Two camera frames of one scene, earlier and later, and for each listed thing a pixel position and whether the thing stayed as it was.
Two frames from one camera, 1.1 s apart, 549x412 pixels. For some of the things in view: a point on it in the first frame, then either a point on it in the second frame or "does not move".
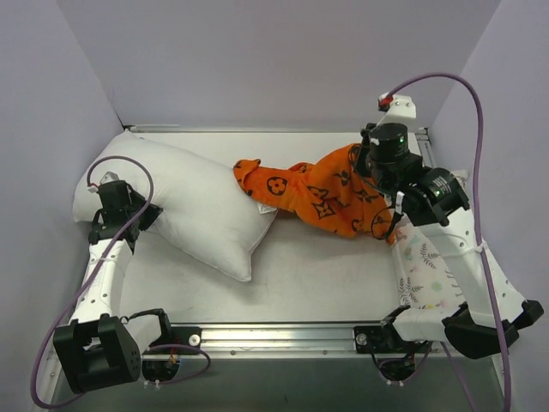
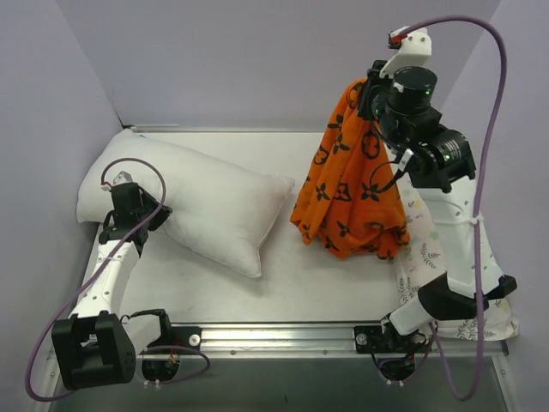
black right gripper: x=360 y=159 to x=366 y=103
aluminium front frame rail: x=319 y=342 does not move
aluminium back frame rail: x=246 y=129 does not move
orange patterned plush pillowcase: x=332 y=191 to x=352 y=204
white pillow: x=208 y=212 does not move
